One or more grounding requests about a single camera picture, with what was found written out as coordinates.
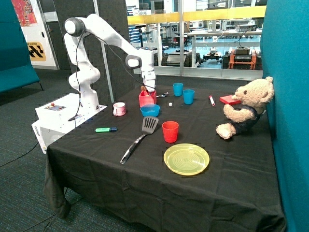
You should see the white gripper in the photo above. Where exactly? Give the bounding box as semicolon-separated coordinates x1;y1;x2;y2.
141;70;156;92

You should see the metal spoon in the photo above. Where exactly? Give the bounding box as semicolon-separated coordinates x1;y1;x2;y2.
157;92;169;98

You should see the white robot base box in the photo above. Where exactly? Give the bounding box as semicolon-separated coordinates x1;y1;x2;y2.
32;93;107;154

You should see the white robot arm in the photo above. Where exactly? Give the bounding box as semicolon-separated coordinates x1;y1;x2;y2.
64;14;155;110

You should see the red square pot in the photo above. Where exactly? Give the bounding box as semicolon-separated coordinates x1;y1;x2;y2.
139;90;157;107

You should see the blue cup rear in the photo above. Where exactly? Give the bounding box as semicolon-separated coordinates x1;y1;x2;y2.
173;83;183;97

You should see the blue cup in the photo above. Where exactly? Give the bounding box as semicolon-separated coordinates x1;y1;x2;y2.
183;89;195;104
173;83;183;97

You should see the blue plastic bowl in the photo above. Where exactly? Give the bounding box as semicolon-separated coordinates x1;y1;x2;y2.
140;104;160;117

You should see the blue cup front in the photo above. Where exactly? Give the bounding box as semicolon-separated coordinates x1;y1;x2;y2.
183;89;195;104

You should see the pink white mug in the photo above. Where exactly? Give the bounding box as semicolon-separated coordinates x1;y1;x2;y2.
113;102;126;116

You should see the black slotted spatula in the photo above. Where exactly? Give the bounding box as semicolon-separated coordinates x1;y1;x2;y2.
120;116;159;164

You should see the red plastic cup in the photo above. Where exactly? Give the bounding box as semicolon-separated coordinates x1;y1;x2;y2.
162;121;179;143

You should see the green highlighter pen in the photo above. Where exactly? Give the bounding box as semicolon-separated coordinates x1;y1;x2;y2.
95;127;118;133

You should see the red white marker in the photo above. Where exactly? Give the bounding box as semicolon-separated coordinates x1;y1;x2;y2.
209;95;215;106

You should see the red flat block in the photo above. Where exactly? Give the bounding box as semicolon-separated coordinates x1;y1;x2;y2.
219;95;241;105

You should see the black tablecloth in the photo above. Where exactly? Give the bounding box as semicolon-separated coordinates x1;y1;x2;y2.
44;89;287;232

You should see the black pen on base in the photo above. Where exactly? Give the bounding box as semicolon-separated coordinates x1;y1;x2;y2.
68;115;82;121

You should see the yellow plastic plate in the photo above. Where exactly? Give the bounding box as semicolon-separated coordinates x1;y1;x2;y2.
163;144;210;176

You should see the beige teddy bear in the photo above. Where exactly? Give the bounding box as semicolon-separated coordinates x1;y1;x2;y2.
216;76;275;140

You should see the teal sofa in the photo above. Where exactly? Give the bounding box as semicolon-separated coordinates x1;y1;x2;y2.
0;0;40;93

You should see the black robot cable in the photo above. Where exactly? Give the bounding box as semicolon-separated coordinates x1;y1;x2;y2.
69;31;156;128

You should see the teal partition wall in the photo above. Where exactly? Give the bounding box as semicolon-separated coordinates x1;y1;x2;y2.
261;0;309;232

